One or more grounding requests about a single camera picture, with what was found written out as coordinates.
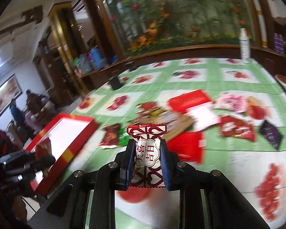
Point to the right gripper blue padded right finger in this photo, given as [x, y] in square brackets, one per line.
[166, 164]

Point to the blue thermos jug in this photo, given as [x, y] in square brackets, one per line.
[96, 58]

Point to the red white candy wrapper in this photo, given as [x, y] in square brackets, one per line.
[147, 171]

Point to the pink Lotso snack packet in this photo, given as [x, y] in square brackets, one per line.
[231, 102]

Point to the beige brown snack packet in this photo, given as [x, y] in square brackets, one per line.
[176, 122]

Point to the dark red star packet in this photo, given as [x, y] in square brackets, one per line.
[148, 108]

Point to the white spray bottle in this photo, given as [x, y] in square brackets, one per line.
[244, 46]

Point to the large red foil packet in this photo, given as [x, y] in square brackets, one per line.
[189, 100]

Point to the green snack packet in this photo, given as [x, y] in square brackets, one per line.
[123, 137]

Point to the red gift box tray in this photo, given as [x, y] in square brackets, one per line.
[64, 137]

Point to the purple bottles pair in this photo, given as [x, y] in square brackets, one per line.
[278, 43]

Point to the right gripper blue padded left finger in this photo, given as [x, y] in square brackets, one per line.
[127, 165]

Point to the black square cup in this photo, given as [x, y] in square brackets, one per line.
[115, 82]

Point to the red flower snack packet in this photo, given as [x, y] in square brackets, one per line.
[238, 128]

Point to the flower bamboo display window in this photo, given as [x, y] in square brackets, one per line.
[143, 26]

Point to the dark purple snack packet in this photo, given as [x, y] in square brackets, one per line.
[271, 134]

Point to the red ribbed foil packet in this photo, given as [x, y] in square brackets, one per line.
[189, 146]

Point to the small dark red packet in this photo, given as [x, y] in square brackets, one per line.
[111, 136]

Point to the green fruit print tablecloth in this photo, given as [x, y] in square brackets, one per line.
[243, 162]

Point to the white pink snack packet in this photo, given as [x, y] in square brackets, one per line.
[203, 116]

